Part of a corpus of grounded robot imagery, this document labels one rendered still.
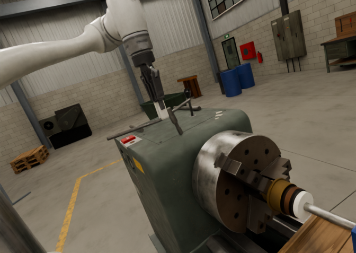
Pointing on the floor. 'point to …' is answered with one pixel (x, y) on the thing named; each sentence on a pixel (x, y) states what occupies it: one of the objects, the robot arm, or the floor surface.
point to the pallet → (29, 158)
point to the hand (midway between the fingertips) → (161, 109)
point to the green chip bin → (174, 99)
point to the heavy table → (192, 85)
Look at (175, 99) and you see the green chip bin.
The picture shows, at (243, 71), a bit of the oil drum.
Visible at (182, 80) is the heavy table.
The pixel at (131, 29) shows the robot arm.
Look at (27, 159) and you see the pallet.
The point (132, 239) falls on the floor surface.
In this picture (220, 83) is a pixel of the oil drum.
